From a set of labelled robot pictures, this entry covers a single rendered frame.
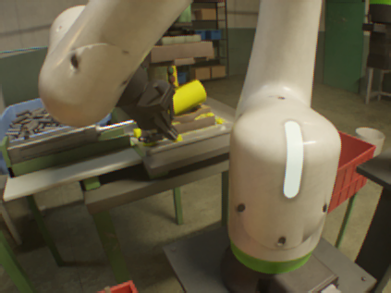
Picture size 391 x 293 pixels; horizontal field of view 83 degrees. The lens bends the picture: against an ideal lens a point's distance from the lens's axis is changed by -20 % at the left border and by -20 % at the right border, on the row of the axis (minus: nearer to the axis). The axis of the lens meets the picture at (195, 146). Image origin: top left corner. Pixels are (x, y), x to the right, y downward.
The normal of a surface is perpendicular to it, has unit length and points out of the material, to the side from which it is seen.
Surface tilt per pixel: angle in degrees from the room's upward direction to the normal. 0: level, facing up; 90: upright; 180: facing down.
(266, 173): 89
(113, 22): 96
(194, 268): 0
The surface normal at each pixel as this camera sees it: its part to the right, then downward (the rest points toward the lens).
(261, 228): -0.53, 0.37
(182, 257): -0.05, -0.91
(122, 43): 0.36, 0.72
